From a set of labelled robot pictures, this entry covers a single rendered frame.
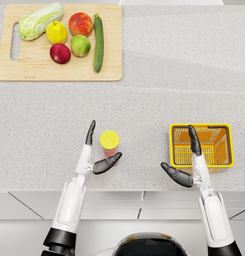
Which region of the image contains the white counter cabinet front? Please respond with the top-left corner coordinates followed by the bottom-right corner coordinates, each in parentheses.
top-left (0, 189), bottom-right (245, 256)

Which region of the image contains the yellow slatted basket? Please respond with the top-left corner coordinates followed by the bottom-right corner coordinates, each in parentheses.
top-left (169, 123), bottom-right (235, 174)

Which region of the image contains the dark red plum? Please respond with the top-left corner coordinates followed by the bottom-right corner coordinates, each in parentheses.
top-left (49, 42), bottom-right (72, 65)

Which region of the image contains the green cucumber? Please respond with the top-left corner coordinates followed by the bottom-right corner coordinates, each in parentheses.
top-left (92, 13), bottom-right (105, 74)

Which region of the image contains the dark round robot body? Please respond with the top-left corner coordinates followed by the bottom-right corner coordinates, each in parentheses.
top-left (111, 232), bottom-right (190, 256)

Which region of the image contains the yellow apple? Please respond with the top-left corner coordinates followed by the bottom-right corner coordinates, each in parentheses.
top-left (45, 20), bottom-right (69, 45)

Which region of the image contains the red peach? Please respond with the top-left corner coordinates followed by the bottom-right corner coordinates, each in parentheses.
top-left (68, 11), bottom-right (94, 37)

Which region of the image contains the red chip can yellow lid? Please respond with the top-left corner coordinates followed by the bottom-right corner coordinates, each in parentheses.
top-left (99, 129), bottom-right (121, 167)

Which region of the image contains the wooden cutting board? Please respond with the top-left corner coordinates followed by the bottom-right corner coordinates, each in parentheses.
top-left (0, 3), bottom-right (123, 82)

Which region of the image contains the green apple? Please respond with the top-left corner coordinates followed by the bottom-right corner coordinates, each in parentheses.
top-left (70, 34), bottom-right (92, 58)

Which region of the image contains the napa cabbage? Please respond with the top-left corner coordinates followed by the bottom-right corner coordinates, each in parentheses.
top-left (17, 1), bottom-right (65, 42)

